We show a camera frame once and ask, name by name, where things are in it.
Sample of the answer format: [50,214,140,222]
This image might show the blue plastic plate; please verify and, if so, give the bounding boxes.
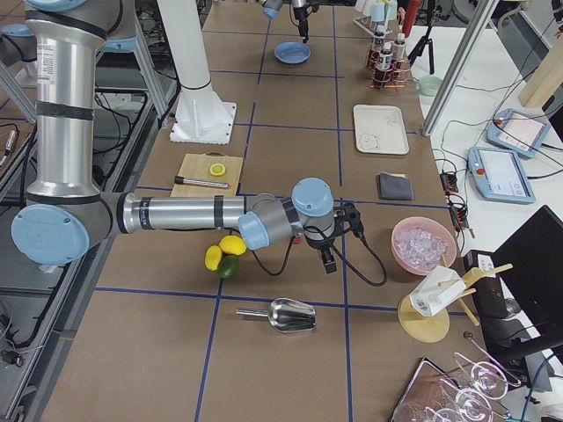
[274,41,311,65]

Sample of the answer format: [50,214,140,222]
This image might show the wooden cutting board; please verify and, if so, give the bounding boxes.
[171,153,244,197]

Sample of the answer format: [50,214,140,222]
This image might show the dark tea bottle left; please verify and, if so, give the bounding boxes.
[371,25,385,65]

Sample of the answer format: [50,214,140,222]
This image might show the grey folded cloth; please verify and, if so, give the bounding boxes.
[376,172,414,200]

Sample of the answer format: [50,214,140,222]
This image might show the aluminium frame post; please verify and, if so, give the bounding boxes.
[421,0,499,136]

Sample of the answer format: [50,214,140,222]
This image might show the white wire cup rack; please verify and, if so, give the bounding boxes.
[353,0,398,34]

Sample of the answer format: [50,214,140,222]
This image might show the green lime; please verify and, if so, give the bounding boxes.
[217,255,239,280]

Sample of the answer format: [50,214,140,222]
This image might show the steel ice scoop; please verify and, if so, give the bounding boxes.
[236,298,317,333]

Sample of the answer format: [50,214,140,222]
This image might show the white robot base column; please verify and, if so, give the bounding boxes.
[157,0,237,145]

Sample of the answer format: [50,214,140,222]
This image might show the cream bear serving tray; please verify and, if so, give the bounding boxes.
[353,105,409,156]

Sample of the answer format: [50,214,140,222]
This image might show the copper wire bottle rack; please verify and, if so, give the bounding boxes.
[365,42,413,89]

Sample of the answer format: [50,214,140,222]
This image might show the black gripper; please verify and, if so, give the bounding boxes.
[303,219,343,273]
[292,0,317,43]

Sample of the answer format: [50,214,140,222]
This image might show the near blue teach pendant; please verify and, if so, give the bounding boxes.
[467,147,536,204]

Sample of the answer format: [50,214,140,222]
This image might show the far blue teach pendant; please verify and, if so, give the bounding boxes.
[486,108,552,158]

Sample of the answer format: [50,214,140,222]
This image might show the large yellow lemon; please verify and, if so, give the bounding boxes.
[218,235,247,256]

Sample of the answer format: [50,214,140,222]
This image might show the dark tea bottle right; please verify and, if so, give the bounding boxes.
[391,33,406,72]

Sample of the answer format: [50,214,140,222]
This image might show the red cylinder bottle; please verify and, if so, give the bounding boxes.
[402,0,422,38]

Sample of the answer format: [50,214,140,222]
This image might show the mint green bowl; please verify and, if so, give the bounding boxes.
[418,75,442,97]

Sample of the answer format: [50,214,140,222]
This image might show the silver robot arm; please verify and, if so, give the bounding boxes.
[257,0,319,44]
[11,1,344,272]

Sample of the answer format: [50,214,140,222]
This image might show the wine glass on tray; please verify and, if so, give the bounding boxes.
[453,352,522,400]

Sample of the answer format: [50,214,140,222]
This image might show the blue teach pendant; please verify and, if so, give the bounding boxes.
[486,108,552,158]
[467,147,536,204]

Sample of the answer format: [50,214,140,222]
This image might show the half lemon slice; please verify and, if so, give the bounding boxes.
[209,163,226,177]

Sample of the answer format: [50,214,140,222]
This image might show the black monitor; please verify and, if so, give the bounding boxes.
[474,205,562,364]

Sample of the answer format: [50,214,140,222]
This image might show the dark tea bottle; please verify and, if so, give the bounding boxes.
[372,41,392,88]
[371,25,385,65]
[391,33,406,72]

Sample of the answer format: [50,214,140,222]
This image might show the small yellow lemon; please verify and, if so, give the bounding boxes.
[204,245,223,272]

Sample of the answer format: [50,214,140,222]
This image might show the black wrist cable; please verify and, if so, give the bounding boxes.
[250,201,388,286]

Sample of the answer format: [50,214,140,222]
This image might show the pink bowl of ice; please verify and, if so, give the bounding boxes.
[391,216,457,275]

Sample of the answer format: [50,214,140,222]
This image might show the black camera tripod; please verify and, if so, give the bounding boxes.
[407,0,436,75]

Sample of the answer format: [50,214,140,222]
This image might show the dark tea bottle middle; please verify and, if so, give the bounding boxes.
[372,41,392,88]

